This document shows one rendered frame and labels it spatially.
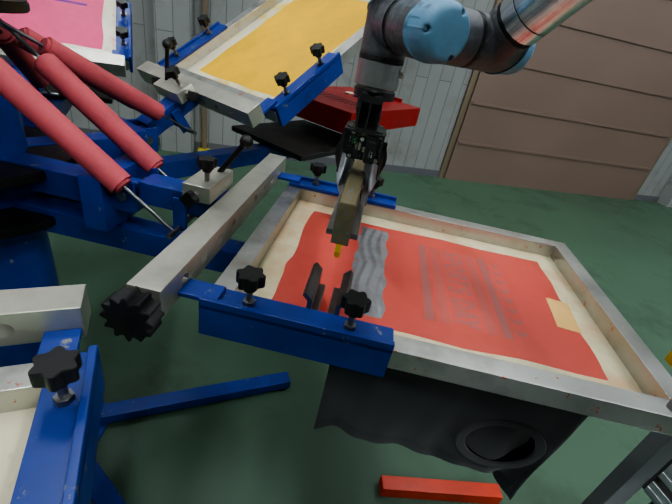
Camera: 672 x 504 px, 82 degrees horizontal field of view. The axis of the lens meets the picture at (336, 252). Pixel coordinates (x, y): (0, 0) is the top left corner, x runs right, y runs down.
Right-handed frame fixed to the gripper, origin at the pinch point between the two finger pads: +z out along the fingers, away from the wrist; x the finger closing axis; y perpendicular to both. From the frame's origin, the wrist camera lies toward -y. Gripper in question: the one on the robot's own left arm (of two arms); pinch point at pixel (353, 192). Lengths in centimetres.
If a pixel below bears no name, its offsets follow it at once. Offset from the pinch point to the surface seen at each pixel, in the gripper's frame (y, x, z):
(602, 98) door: -458, 256, -10
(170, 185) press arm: 1.3, -38.1, 6.9
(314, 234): -7.8, -7.2, 15.5
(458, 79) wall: -401, 76, -2
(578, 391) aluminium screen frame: 28, 40, 12
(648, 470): 14, 77, 43
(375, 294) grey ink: 11.3, 8.8, 15.2
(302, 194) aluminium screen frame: -25.6, -14.3, 13.5
